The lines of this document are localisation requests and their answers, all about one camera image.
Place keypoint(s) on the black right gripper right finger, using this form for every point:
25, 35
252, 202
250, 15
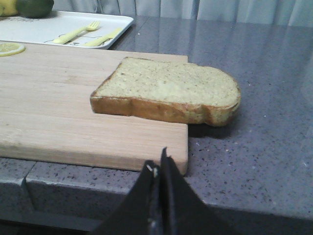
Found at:
183, 212

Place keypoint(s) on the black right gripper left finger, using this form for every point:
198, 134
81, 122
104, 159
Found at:
139, 213

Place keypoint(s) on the bread slice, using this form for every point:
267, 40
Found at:
168, 91

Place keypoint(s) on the white rectangular tray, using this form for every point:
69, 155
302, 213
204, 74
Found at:
58, 23

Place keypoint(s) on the wooden cutting board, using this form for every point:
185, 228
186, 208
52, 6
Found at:
45, 113

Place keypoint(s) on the yellow plastic knife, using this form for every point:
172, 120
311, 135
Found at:
99, 41

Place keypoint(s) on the yellow plastic fork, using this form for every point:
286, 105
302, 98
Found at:
71, 35

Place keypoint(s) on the lemon slice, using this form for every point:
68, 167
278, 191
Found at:
7, 49

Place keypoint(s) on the green lime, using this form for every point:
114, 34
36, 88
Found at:
34, 8

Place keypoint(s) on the front yellow lemon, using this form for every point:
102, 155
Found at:
8, 8

